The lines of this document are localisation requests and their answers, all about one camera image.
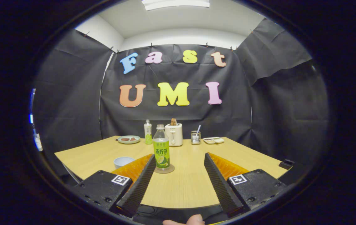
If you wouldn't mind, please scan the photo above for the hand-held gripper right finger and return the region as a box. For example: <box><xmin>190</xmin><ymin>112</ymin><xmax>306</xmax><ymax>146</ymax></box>
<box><xmin>204</xmin><ymin>152</ymin><xmax>288</xmax><ymax>218</ymax></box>

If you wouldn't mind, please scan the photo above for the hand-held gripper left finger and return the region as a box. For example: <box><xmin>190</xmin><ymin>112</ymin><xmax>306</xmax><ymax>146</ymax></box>
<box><xmin>73</xmin><ymin>153</ymin><xmax>156</xmax><ymax>218</ymax></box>

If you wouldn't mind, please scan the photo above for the white cup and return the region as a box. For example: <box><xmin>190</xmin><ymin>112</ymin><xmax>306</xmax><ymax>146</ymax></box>
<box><xmin>114</xmin><ymin>157</ymin><xmax>135</xmax><ymax>169</ymax></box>

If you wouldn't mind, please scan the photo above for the green label juice bottle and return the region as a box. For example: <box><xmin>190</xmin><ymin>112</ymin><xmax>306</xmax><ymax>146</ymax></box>
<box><xmin>152</xmin><ymin>124</ymin><xmax>170</xmax><ymax>171</ymax></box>

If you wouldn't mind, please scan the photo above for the small white-capped green bottle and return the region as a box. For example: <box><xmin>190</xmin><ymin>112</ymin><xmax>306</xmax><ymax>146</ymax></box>
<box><xmin>144</xmin><ymin>119</ymin><xmax>153</xmax><ymax>145</ymax></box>

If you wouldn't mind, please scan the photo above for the wooden table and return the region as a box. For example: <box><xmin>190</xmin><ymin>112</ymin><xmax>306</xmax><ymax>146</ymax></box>
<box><xmin>54</xmin><ymin>135</ymin><xmax>288</xmax><ymax>209</ymax></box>

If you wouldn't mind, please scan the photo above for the pale green plate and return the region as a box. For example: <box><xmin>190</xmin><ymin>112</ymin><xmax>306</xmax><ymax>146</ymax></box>
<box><xmin>117</xmin><ymin>135</ymin><xmax>141</xmax><ymax>144</ymax></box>

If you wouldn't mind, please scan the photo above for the white toaster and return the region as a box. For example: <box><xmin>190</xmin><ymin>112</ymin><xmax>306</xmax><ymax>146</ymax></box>
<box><xmin>165</xmin><ymin>123</ymin><xmax>183</xmax><ymax>147</ymax></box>

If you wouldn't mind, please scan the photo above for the small black object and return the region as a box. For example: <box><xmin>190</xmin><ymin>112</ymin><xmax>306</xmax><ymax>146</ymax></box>
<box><xmin>279</xmin><ymin>159</ymin><xmax>295</xmax><ymax>170</ymax></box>

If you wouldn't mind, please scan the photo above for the black backdrop cloth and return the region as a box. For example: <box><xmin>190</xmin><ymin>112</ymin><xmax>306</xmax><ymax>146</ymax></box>
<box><xmin>33</xmin><ymin>18</ymin><xmax>330</xmax><ymax>175</ymax></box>

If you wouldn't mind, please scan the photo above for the ceiling light panel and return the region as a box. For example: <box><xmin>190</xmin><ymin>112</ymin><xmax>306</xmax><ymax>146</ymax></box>
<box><xmin>141</xmin><ymin>0</ymin><xmax>210</xmax><ymax>11</ymax></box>

